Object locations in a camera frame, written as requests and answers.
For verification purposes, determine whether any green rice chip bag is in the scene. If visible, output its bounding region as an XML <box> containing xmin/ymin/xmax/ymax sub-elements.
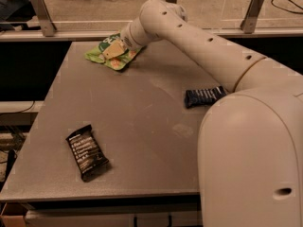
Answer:
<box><xmin>84</xmin><ymin>32</ymin><xmax>140</xmax><ymax>71</ymax></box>

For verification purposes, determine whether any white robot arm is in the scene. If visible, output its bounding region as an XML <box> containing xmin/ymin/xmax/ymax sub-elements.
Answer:
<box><xmin>110</xmin><ymin>0</ymin><xmax>303</xmax><ymax>227</ymax></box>

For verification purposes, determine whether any black rxbar chocolate bar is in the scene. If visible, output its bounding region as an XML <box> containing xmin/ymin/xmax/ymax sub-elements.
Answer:
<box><xmin>66</xmin><ymin>125</ymin><xmax>109</xmax><ymax>182</ymax></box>

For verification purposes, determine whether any clear glass barrier panel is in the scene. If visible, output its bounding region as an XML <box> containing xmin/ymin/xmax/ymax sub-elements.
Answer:
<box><xmin>29</xmin><ymin>0</ymin><xmax>303</xmax><ymax>31</ymax></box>

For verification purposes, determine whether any dark blue snack bar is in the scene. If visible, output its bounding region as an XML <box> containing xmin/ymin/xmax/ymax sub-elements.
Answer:
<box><xmin>184</xmin><ymin>86</ymin><xmax>226</xmax><ymax>108</ymax></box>

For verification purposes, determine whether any cardboard box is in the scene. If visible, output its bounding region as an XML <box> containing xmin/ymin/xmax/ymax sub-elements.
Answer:
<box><xmin>1</xmin><ymin>203</ymin><xmax>27</xmax><ymax>227</ymax></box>

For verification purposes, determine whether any left metal bracket post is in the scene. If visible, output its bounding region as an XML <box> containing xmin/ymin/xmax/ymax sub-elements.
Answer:
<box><xmin>30</xmin><ymin>0</ymin><xmax>56</xmax><ymax>37</ymax></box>

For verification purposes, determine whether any right metal bracket post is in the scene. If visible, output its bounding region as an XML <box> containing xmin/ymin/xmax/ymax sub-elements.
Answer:
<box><xmin>241</xmin><ymin>0</ymin><xmax>264</xmax><ymax>34</ymax></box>

